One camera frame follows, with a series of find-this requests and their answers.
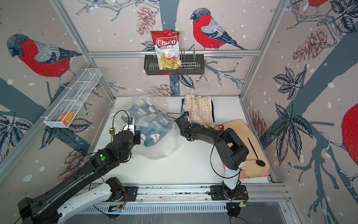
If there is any beige checkered blanket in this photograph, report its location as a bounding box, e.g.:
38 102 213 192
183 93 215 129

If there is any teal bear blanket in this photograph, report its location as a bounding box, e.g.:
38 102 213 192
128 100 173 147

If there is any clear plastic vacuum bag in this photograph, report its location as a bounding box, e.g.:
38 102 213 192
108 94 180 160

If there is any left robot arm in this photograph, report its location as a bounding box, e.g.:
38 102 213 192
18 130 141 224

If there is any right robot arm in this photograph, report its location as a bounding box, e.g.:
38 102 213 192
175 115 249 199

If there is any red Chuba chips bag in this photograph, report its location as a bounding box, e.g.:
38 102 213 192
151 30 181 70

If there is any gold spoon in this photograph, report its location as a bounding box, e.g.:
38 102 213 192
109 127 115 142

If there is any orange item in basket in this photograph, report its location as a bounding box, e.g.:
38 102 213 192
60 112 75 126

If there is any beige pink cutting board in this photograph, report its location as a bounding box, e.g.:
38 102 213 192
214 119 270 179

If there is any black spoon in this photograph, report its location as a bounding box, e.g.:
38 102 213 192
246 138 266 167

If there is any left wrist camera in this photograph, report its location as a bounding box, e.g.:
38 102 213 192
122 117 135 133

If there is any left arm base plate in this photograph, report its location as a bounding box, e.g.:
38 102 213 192
110 186 139 202

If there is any black wall shelf basket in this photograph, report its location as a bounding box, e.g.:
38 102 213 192
144 54 205 75

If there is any metal dish rack wire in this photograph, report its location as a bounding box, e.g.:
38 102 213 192
178 47 197 70

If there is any white mesh wall basket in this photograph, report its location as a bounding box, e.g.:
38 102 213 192
44 68 102 128

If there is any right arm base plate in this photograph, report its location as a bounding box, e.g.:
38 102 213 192
209 185 249 201

